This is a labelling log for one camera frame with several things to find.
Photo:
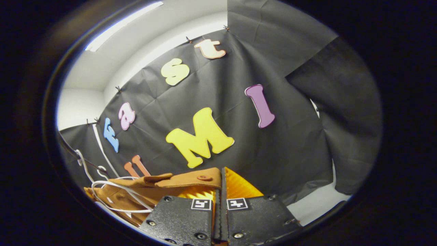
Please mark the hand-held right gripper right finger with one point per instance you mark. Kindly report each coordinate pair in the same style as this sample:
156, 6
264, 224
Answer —
223, 191

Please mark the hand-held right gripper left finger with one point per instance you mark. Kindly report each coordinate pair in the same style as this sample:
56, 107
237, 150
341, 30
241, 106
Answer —
181, 218

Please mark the brown button shirt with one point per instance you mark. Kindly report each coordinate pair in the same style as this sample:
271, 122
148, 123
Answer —
191, 177

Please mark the black backdrop cloth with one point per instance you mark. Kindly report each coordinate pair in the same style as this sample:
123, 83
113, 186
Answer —
273, 153

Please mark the row of small cloth clips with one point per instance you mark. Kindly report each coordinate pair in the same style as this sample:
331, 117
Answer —
188, 39

